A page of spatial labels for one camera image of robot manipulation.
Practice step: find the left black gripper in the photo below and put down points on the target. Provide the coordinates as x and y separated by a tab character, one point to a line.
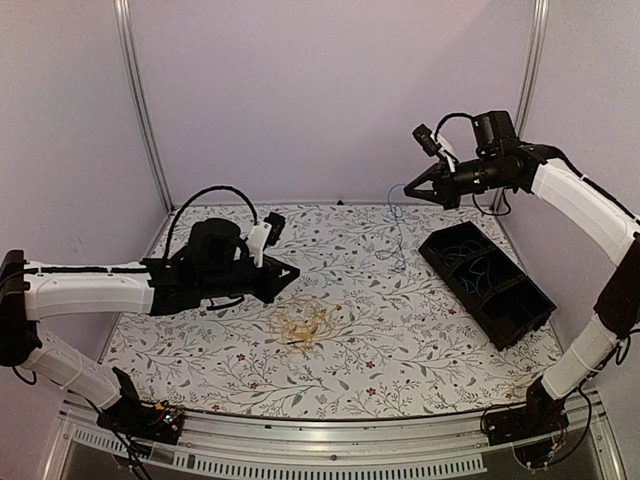
273	285

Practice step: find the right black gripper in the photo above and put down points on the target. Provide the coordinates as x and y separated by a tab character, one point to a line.
443	193

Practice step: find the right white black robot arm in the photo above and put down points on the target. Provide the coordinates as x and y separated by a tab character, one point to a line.
505	161

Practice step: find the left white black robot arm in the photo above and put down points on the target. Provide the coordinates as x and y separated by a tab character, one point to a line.
216	261

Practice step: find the black three-compartment tray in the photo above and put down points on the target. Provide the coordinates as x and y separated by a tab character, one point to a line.
493	289

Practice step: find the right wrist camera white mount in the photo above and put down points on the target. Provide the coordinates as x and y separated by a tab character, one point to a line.
434	147

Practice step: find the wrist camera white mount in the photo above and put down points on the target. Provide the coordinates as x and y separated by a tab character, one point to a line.
263	235
434	147

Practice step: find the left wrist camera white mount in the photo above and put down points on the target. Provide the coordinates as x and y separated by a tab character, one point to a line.
263	235

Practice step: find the right aluminium frame post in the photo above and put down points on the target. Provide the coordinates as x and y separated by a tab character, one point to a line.
532	64

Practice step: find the aluminium frame post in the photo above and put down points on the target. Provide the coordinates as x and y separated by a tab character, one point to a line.
126	35
532	64

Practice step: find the aluminium front rail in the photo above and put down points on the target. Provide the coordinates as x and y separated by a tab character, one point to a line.
456	446

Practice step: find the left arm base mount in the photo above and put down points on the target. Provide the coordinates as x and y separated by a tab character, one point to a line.
130	416

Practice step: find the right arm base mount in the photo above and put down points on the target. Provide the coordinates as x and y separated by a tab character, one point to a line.
538	417

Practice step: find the left aluminium frame post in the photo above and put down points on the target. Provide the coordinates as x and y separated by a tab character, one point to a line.
126	35

